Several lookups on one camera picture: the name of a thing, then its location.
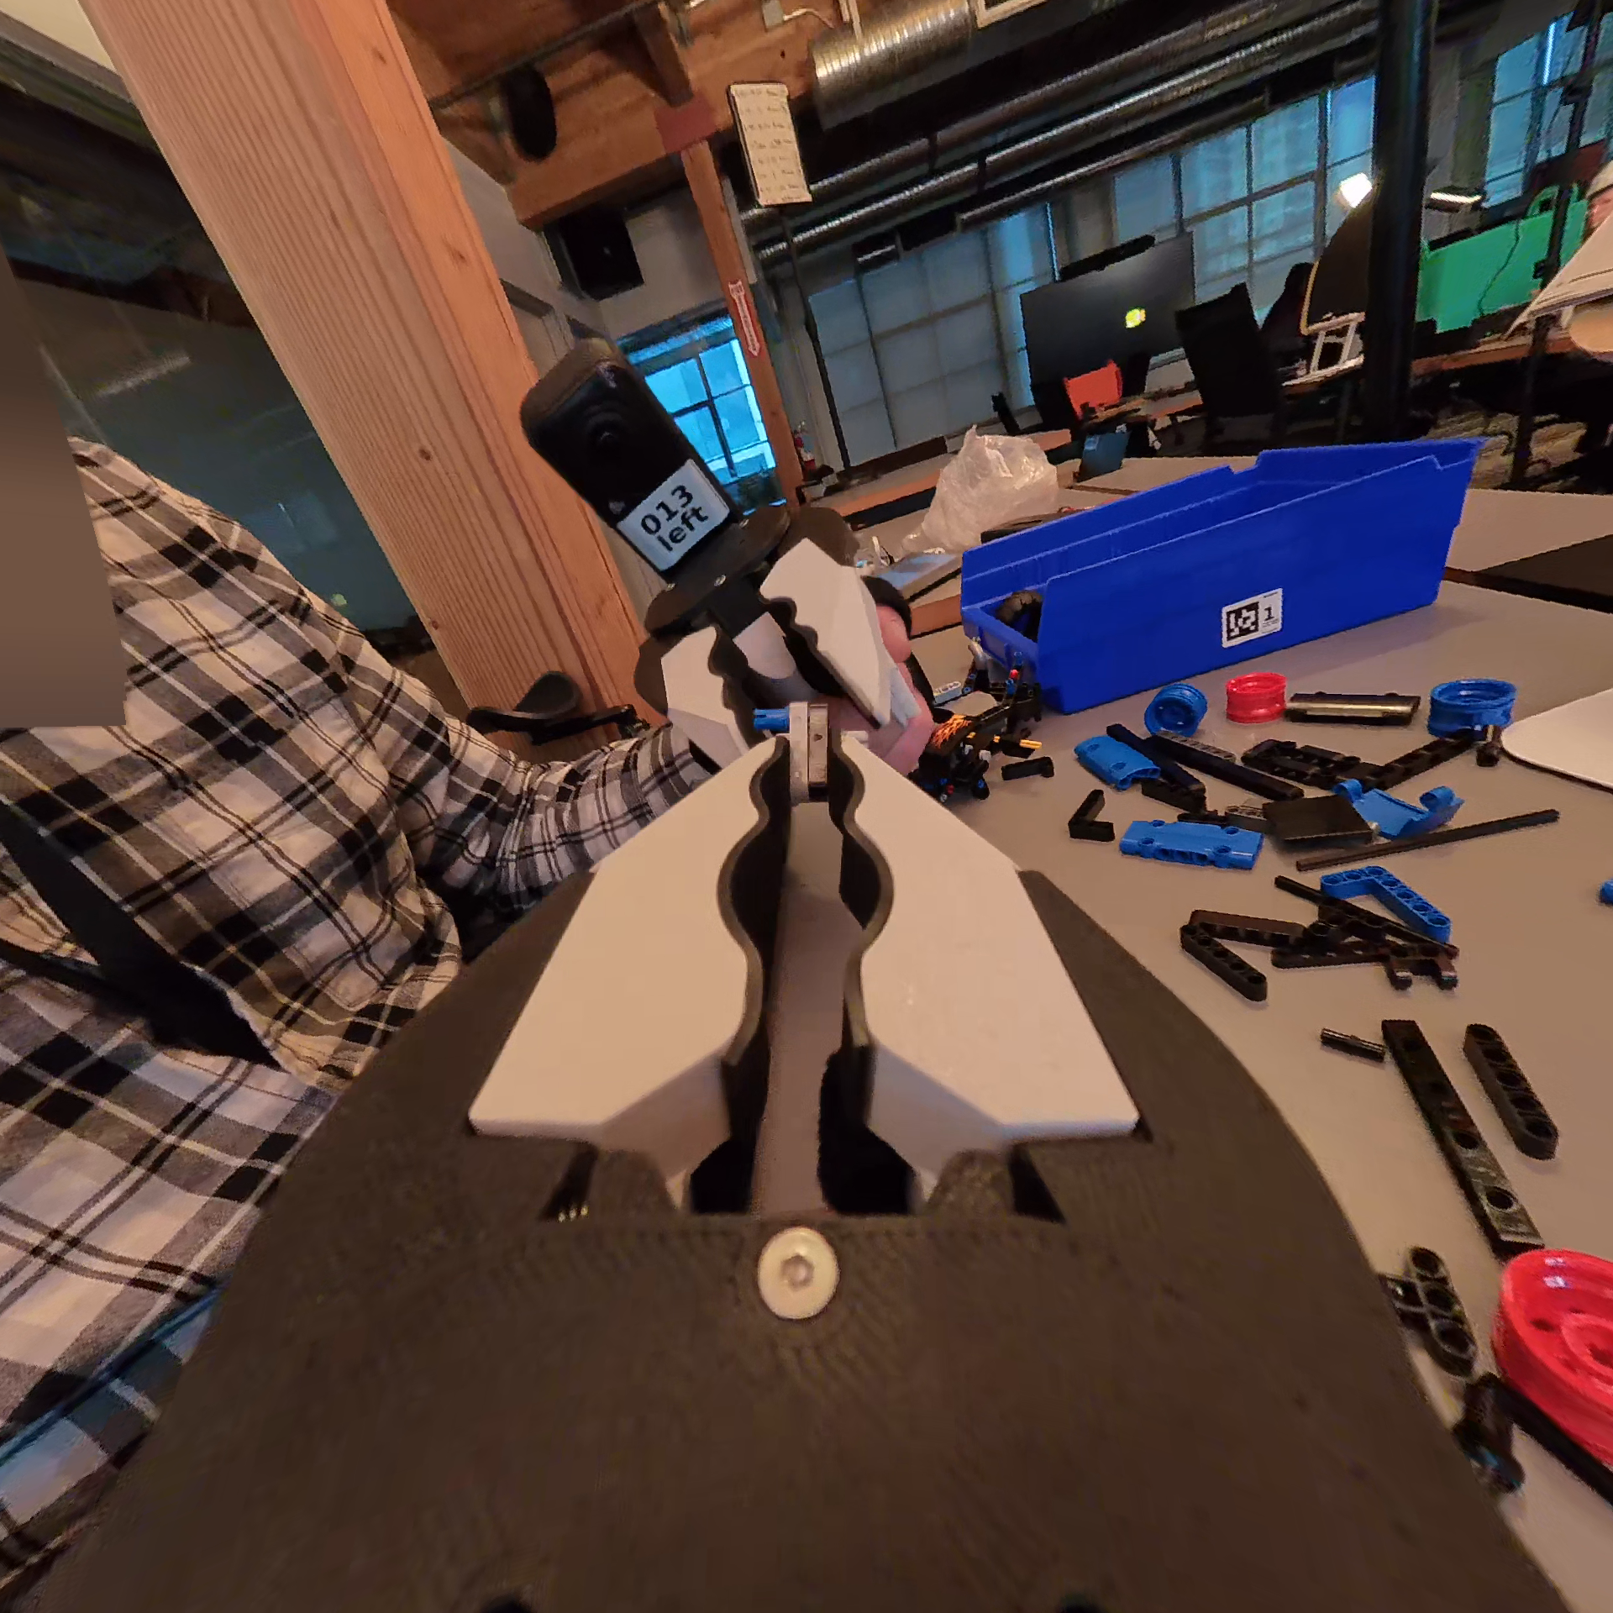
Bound large paned window wall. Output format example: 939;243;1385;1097
806;77;1380;469

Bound black round ceiling speaker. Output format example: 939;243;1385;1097
506;63;559;162

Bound black flat panel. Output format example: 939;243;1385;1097
1258;796;1374;848

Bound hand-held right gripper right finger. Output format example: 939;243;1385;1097
814;733;1142;1220

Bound white hanging paper sheet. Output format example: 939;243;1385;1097
729;82;817;208

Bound person's left hand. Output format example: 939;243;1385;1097
861;593;938;773

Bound wooden pillar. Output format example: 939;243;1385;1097
82;0;657;723

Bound thin black axle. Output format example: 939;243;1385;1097
1293;812;1561;874

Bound black chair armrest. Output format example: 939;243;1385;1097
469;671;644;750

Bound large red wheel rim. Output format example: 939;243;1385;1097
1493;1252;1613;1433

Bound black wall speaker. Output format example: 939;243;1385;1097
552;207;646;304

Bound grey beam brick assembly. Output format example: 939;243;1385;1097
752;700;835;806

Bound silver air duct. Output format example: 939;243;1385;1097
806;0;1010;109

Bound grey desk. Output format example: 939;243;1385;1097
806;436;1613;1613

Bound blue-lit paned window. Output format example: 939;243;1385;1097
625;323;775;505

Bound wooden workbench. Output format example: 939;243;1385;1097
1285;323;1613;388

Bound person's plaid shirt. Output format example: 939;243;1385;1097
0;436;533;1564

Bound black steel post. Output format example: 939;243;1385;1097
1368;0;1439;443

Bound open instruction booklet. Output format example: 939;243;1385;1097
1511;213;1613;342

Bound green panel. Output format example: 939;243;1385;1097
1418;190;1591;334

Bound blue tagged storage bin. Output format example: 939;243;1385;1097
960;438;1481;717

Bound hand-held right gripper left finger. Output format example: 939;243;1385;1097
469;736;808;1220

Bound long black axle rod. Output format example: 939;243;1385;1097
1493;1382;1613;1476

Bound black tube brick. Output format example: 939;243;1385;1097
1285;690;1423;727

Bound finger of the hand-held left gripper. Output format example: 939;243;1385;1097
760;540;914;733
661;617;811;773

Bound white plastic bag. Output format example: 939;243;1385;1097
926;431;1062;555

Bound white book stand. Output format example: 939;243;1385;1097
1503;686;1613;796

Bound black wall screen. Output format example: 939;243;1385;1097
1019;230;1196;382

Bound scattered toy brick pieces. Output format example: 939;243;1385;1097
1064;720;1613;1494

